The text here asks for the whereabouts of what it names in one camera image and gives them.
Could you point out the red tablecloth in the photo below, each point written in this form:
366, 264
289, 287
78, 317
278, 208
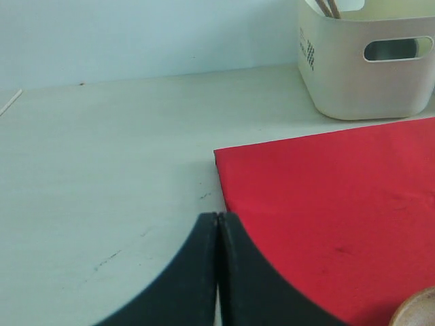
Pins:
346, 217

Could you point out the cream plastic storage bin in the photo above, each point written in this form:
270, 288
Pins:
342, 83

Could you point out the stainless steel cup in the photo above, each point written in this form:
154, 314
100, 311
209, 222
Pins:
396, 49

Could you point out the wooden chopstick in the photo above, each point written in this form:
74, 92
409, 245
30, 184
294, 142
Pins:
334, 9
324, 8

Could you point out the brown wooden plate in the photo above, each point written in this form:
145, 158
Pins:
417, 310

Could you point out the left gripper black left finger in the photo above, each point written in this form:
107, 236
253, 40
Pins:
184, 293

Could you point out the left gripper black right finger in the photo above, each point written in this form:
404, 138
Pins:
251, 291

